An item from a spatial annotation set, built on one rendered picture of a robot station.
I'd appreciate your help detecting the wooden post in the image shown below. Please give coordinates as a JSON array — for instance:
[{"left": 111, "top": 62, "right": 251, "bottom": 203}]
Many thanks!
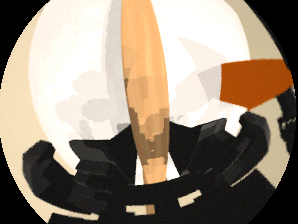
[{"left": 142, "top": 173, "right": 156, "bottom": 214}]

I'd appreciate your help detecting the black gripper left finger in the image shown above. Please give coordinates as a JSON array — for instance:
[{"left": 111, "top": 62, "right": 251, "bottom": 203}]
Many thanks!
[{"left": 69, "top": 125, "right": 138, "bottom": 185}]

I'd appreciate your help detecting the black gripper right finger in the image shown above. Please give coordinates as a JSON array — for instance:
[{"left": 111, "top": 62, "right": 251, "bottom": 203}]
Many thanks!
[{"left": 169, "top": 117, "right": 227, "bottom": 176}]

